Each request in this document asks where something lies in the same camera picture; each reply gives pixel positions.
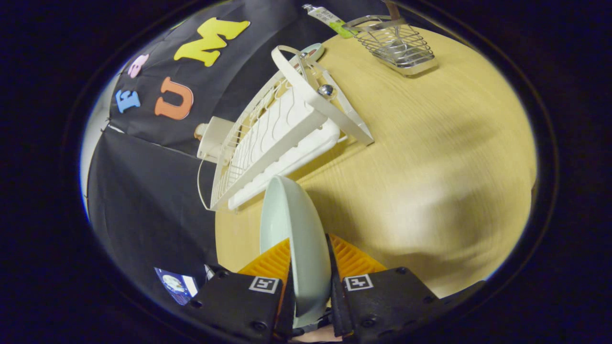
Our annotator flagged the green label bottle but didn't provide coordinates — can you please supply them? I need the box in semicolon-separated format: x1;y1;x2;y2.
302;4;357;39

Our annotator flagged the white toaster cable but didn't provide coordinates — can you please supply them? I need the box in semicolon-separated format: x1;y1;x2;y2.
197;157;214;211

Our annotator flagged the white toaster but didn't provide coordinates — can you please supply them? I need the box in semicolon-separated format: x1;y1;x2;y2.
195;116;235;163

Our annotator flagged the black backdrop cloth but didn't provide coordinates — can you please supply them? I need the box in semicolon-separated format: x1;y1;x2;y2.
86;0;397;306

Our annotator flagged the computer monitor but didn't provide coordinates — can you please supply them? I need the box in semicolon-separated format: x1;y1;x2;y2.
154;268;199;305

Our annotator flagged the metal wire basket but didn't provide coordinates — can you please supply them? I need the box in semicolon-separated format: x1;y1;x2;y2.
345;14;438;77

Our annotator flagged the pale green plate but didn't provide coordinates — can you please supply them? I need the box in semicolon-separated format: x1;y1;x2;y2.
260;175;332;329

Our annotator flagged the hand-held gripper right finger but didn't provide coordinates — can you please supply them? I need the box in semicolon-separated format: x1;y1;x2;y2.
327;233;440;341

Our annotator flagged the white wire dish rack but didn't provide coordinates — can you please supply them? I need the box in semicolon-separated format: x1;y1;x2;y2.
209;44;374;211

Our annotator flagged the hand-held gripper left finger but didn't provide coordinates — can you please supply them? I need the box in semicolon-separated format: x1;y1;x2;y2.
184;238;297;342

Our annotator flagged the plate with food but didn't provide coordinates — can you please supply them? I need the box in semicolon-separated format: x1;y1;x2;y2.
299;43;326;63

